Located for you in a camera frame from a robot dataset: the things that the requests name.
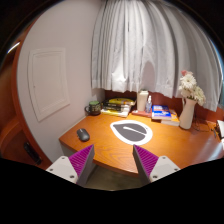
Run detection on white pleated curtain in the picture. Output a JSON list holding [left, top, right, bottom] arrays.
[[90, 0, 224, 113]]

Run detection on dark grey computer mouse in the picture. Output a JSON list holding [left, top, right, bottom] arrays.
[[76, 128, 91, 142]]

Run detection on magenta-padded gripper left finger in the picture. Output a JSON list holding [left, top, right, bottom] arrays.
[[45, 144, 96, 187]]

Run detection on white and pink flowers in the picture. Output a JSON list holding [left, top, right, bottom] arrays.
[[178, 69, 207, 107]]

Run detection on red book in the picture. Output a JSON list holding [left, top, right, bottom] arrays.
[[130, 109, 153, 118]]

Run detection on blue book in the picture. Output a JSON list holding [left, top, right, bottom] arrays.
[[151, 104, 173, 121]]

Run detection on dark mug with green inside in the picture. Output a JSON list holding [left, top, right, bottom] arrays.
[[84, 100, 102, 116]]

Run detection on grey white-rimmed mouse pad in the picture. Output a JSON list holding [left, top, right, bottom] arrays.
[[109, 119, 154, 146]]

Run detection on white lidded tumbler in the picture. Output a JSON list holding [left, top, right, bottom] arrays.
[[136, 89, 150, 113]]

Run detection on white and yellow book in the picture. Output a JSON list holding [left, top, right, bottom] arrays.
[[100, 108, 131, 118]]

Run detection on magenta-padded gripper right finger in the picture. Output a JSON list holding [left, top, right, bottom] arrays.
[[132, 144, 181, 185]]

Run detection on white ceramic vase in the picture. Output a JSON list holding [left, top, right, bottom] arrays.
[[178, 97, 198, 130]]

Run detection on white device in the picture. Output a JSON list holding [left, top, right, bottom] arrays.
[[216, 119, 224, 139]]

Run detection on black cable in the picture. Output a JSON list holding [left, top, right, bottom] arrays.
[[193, 114, 218, 133]]

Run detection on clear spray bottle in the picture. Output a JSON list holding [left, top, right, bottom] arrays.
[[145, 95, 153, 114]]

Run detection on orange book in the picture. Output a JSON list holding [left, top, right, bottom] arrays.
[[160, 108, 181, 127]]

